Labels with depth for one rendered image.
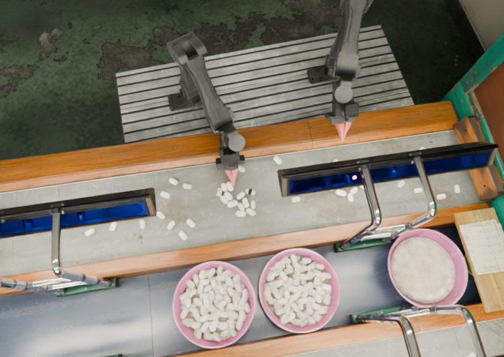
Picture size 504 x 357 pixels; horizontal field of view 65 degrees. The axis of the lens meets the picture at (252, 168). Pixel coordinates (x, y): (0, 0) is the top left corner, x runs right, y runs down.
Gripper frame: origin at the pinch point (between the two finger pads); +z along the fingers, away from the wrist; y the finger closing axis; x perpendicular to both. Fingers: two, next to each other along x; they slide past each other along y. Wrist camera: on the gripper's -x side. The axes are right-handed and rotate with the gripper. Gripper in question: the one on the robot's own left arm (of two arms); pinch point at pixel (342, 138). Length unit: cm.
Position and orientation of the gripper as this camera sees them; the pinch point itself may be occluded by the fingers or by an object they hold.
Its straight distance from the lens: 142.3
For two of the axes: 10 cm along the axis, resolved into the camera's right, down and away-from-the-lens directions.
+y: 9.9, -1.4, 0.7
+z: 1.1, 9.3, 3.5
